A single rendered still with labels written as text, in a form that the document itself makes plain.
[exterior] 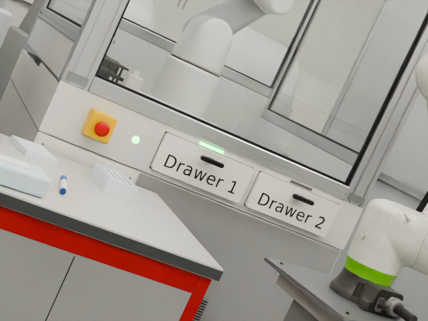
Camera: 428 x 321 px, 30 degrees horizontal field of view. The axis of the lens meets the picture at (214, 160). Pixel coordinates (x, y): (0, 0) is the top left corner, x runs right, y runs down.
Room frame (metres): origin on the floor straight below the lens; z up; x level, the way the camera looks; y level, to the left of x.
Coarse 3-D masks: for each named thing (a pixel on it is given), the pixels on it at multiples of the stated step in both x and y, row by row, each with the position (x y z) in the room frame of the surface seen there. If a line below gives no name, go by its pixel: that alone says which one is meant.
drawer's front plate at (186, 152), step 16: (160, 144) 2.21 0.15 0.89; (176, 144) 2.21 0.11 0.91; (192, 144) 2.23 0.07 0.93; (160, 160) 2.20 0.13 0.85; (176, 160) 2.22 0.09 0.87; (192, 160) 2.24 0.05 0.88; (224, 160) 2.27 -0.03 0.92; (176, 176) 2.23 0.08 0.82; (192, 176) 2.24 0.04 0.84; (224, 176) 2.28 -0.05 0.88; (240, 176) 2.30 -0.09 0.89; (224, 192) 2.29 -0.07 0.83; (240, 192) 2.30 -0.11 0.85
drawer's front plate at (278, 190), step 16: (272, 176) 2.34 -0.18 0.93; (256, 192) 2.32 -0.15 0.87; (272, 192) 2.34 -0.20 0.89; (288, 192) 2.36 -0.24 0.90; (304, 192) 2.38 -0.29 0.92; (256, 208) 2.33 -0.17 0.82; (272, 208) 2.35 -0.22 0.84; (288, 208) 2.37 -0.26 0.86; (304, 208) 2.39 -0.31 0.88; (320, 208) 2.41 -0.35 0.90; (336, 208) 2.43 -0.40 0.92; (304, 224) 2.40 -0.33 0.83; (320, 224) 2.42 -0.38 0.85
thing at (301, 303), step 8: (280, 280) 1.96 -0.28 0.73; (288, 288) 1.92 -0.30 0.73; (296, 288) 1.90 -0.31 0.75; (296, 296) 1.88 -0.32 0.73; (304, 296) 1.86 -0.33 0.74; (296, 304) 1.94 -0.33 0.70; (304, 304) 1.85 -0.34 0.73; (312, 304) 1.83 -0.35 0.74; (288, 312) 1.95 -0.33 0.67; (296, 312) 1.92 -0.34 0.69; (304, 312) 1.90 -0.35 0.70; (312, 312) 1.82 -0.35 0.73; (320, 312) 1.79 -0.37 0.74; (288, 320) 1.94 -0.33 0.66; (296, 320) 1.91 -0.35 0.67; (304, 320) 1.89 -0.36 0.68; (312, 320) 1.87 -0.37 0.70; (320, 320) 1.78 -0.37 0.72; (328, 320) 1.76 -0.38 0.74
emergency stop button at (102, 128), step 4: (96, 124) 2.08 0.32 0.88; (100, 124) 2.07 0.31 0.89; (104, 124) 2.08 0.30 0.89; (96, 128) 2.07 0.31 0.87; (100, 128) 2.07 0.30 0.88; (104, 128) 2.08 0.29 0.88; (108, 128) 2.08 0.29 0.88; (96, 132) 2.07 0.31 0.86; (100, 132) 2.07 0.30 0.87; (104, 132) 2.08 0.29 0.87; (108, 132) 2.09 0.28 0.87
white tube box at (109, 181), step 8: (96, 168) 1.99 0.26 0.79; (104, 168) 2.01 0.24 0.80; (96, 176) 1.96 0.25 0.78; (104, 176) 1.92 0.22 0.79; (112, 176) 1.95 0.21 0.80; (120, 176) 2.00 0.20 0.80; (96, 184) 1.95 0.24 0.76; (104, 184) 1.90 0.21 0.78; (112, 184) 1.90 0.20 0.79; (120, 184) 1.91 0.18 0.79; (128, 184) 1.94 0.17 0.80; (112, 192) 1.91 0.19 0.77; (120, 192) 1.92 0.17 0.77; (128, 192) 1.92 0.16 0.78; (136, 192) 1.93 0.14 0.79; (128, 200) 1.93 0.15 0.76
